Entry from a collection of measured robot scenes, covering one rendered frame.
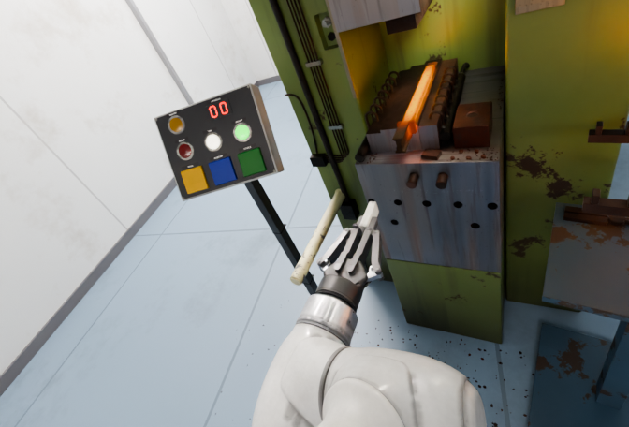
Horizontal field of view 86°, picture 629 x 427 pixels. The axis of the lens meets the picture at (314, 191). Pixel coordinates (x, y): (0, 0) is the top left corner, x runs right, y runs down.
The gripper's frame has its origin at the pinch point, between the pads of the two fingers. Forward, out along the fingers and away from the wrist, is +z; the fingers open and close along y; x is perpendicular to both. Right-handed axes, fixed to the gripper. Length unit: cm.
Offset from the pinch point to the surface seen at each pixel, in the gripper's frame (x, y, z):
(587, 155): -23, 42, 49
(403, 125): 2.1, 0.3, 31.4
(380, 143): -5.4, -8.8, 35.0
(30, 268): -57, -251, -12
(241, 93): 19, -45, 30
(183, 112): 19, -63, 22
